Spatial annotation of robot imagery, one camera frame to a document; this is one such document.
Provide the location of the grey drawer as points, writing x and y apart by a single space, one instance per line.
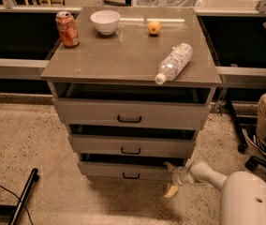
128 146
123 171
131 114

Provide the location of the grey drawer cabinet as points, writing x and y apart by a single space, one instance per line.
123 67

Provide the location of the clear plastic water bottle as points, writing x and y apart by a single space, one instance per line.
174 63

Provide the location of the black white sneaker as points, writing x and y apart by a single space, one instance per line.
252 138

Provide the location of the orange fruit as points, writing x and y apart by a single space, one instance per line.
154 27

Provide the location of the grey middle drawer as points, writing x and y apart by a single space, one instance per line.
128 146

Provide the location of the white bowl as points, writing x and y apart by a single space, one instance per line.
105 21

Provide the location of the orange soda can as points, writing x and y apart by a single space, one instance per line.
67 29

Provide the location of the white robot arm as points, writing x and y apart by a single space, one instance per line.
243 194

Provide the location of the metal railing frame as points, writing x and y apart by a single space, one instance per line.
237 77

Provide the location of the grey top drawer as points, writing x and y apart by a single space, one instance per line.
131 114

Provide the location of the black stand leg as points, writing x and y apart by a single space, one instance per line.
11 213

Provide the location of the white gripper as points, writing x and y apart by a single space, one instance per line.
179 176

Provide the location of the grey bottom drawer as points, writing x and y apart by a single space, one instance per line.
123 171

